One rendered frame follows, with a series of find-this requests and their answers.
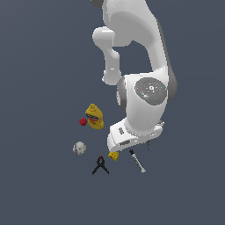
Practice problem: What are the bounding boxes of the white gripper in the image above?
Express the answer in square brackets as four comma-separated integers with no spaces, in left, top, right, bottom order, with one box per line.
[106,118,165,153]

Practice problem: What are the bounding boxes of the white marker pen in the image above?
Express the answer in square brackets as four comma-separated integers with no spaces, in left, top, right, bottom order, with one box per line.
[128,149,147,174]

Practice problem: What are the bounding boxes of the small yellow block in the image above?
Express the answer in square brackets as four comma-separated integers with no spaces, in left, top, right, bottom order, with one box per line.
[107,150,120,162]

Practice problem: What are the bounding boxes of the black spring clamp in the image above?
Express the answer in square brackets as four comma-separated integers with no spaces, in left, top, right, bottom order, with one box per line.
[91,155,110,176]

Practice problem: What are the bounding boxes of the yellow mustard bottle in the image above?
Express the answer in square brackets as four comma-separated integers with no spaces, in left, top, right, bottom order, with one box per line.
[84,103,105,130]

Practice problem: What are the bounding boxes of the white baseball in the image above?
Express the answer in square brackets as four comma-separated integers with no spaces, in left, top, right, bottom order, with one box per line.
[72,141,87,156]

